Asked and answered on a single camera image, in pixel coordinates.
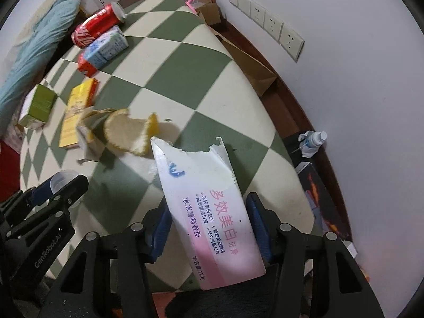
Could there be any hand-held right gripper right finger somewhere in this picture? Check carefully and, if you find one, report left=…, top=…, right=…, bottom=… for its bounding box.
left=245, top=191, right=385, bottom=318

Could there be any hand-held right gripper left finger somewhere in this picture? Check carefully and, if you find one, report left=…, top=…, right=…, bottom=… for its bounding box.
left=43, top=204, right=173, bottom=318

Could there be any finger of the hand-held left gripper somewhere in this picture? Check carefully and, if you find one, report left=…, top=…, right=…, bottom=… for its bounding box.
left=8, top=174, right=90, bottom=237
left=0, top=182, right=56, bottom=229

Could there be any clear plastic cup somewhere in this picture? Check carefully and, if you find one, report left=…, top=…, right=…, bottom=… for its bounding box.
left=49, top=170, right=82, bottom=195

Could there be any torn white toothpaste box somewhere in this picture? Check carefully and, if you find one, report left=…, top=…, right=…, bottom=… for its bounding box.
left=151, top=136, right=267, bottom=291

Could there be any green paper box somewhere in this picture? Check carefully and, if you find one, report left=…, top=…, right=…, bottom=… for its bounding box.
left=18, top=84, right=59, bottom=130

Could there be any red cola can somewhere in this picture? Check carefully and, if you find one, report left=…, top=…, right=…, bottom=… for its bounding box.
left=72, top=2, right=128, bottom=47

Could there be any red bed sheet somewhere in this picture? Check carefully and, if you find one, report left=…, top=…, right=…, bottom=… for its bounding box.
left=0, top=139, right=21, bottom=202

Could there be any grey white chequered bed sheet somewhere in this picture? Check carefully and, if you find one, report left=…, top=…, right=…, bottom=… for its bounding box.
left=3, top=113, right=26, bottom=153

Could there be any black box with orange print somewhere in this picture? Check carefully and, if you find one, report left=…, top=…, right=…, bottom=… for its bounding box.
left=295, top=162, right=353, bottom=239

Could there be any yellow fruit peel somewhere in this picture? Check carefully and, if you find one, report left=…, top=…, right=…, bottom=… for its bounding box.
left=104, top=108, right=160, bottom=157

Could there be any person's dark fleece trouser leg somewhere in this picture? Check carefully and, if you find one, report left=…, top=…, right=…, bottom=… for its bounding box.
left=151, top=265, right=282, bottom=318

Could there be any yellow paper box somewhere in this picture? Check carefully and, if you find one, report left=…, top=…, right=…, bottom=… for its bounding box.
left=59, top=78, right=100, bottom=149

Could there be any light blue blanket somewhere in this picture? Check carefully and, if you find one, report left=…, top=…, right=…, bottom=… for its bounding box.
left=0, top=0, right=82, bottom=117

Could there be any blue white drink carton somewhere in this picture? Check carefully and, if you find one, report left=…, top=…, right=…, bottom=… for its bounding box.
left=78, top=26, right=129, bottom=77

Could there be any brown paper bag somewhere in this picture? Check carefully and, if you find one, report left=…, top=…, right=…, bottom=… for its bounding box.
left=207, top=23, right=278, bottom=97

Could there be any cardboard box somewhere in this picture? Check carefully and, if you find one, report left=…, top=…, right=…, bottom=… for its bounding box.
left=195, top=0, right=222, bottom=26

